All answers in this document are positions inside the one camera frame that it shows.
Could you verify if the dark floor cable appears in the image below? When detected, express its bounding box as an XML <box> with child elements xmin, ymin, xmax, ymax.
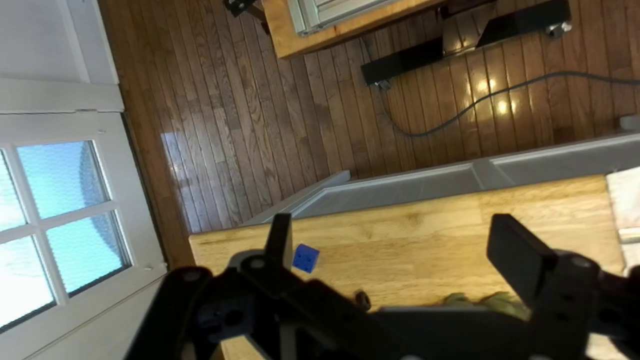
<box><xmin>379</xmin><ymin>69</ymin><xmax>640</xmax><ymax>140</ymax></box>

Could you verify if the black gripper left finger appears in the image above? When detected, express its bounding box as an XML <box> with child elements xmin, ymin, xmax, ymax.
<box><xmin>127</xmin><ymin>210</ymin><xmax>362</xmax><ymax>360</ymax></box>

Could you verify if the green toy animal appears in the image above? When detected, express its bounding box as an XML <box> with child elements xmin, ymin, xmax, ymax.
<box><xmin>438</xmin><ymin>291</ymin><xmax>533</xmax><ymax>324</ymax></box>

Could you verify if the blue block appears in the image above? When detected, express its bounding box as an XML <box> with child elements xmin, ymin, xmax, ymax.
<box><xmin>290</xmin><ymin>242</ymin><xmax>322</xmax><ymax>276</ymax></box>

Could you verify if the white glass pane door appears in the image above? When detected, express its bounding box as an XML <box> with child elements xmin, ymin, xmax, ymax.
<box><xmin>0</xmin><ymin>0</ymin><xmax>170</xmax><ymax>360</ymax></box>

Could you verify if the wooden robot mounting table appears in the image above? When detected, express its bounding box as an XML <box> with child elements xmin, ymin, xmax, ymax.
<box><xmin>260</xmin><ymin>0</ymin><xmax>445</xmax><ymax>61</ymax></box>

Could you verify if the stained white cloth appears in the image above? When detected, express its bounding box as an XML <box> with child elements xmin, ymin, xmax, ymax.
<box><xmin>606</xmin><ymin>166</ymin><xmax>640</xmax><ymax>271</ymax></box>

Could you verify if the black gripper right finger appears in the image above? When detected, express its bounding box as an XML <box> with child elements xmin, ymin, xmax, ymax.
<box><xmin>486</xmin><ymin>213</ymin><xmax>640</xmax><ymax>360</ymax></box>

